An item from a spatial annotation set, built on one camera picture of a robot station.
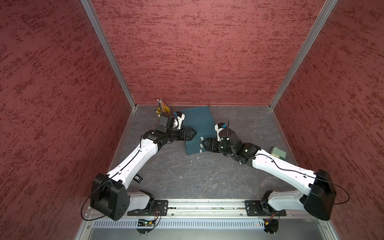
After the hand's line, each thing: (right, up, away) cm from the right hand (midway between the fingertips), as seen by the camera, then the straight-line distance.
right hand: (206, 146), depth 78 cm
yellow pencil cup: (-29, +21, +26) cm, 44 cm away
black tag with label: (-38, -19, +4) cm, 42 cm away
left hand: (-9, +6, +2) cm, 11 cm away
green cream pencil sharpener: (+46, -6, +13) cm, 48 cm away
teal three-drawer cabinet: (-3, +14, +7) cm, 16 cm away
